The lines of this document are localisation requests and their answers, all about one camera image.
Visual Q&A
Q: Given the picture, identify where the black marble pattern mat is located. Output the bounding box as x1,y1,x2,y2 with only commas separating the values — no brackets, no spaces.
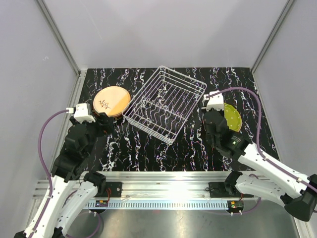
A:
79,67,278,172

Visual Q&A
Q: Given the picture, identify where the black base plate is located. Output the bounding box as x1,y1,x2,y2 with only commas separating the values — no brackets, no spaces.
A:
205,182,254,198
95,181,123,198

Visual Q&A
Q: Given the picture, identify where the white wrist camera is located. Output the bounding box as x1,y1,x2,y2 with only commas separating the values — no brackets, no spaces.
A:
66,103,96,123
203,91,224,112

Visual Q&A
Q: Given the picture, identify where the aluminium frame post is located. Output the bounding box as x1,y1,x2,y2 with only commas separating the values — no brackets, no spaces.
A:
37,0,87,78
250,0,298,74

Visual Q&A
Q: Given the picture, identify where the white wire dish rack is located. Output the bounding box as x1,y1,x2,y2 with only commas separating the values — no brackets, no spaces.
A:
122,66,207,145

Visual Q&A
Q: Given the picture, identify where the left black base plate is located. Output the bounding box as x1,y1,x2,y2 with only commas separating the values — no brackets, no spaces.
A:
95,181,123,198

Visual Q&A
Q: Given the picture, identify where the green polka dot plate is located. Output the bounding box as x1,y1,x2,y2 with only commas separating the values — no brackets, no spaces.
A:
224,103,242,132

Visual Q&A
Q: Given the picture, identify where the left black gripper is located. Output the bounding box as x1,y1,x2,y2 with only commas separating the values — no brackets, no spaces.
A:
71,112,115,158

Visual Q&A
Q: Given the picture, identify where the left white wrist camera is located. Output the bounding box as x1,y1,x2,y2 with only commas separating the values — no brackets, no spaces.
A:
66,103,96,123

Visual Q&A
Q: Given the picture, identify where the orange cream branch plate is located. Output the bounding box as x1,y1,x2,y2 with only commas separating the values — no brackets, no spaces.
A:
93,86,131,117

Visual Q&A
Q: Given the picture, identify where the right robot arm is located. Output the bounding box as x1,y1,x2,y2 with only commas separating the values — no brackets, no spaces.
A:
202,111,317,222

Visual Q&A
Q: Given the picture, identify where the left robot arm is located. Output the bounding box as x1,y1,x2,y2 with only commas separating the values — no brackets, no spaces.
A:
14,113,114,238

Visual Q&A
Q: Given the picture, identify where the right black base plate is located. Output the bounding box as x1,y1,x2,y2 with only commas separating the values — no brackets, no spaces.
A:
205,182,254,198

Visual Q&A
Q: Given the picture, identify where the aluminium mounting rail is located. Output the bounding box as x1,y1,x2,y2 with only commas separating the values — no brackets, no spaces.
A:
32,171,302,199

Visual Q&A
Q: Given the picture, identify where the white slotted cable duct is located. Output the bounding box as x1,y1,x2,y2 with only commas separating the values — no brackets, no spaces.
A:
84,200,228,210

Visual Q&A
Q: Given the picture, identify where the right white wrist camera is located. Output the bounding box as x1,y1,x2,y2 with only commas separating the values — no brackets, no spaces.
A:
203,91,224,112

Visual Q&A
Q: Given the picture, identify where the right aluminium frame post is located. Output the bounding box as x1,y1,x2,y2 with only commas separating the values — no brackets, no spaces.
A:
250,0,298,74

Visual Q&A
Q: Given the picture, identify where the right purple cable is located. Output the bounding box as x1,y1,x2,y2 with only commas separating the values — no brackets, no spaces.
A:
210,87,317,196

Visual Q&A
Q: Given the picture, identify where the left aluminium frame post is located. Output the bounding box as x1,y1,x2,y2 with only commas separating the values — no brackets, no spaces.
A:
37,0,87,78

